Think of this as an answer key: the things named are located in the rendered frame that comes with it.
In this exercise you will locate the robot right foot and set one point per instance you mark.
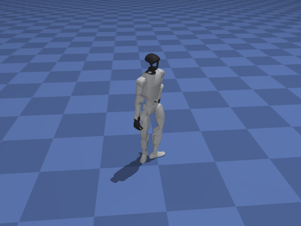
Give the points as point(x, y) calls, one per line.
point(144, 157)

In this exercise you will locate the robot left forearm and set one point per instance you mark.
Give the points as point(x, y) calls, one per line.
point(159, 96)

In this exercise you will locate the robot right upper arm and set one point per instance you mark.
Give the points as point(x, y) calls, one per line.
point(140, 83)

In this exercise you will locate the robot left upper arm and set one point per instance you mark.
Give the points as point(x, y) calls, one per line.
point(162, 75)

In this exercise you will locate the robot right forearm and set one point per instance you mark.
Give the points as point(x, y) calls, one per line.
point(137, 109)

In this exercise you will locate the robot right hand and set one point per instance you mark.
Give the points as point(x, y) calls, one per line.
point(137, 124)

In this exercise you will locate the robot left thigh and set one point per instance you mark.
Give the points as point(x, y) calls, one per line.
point(160, 119)

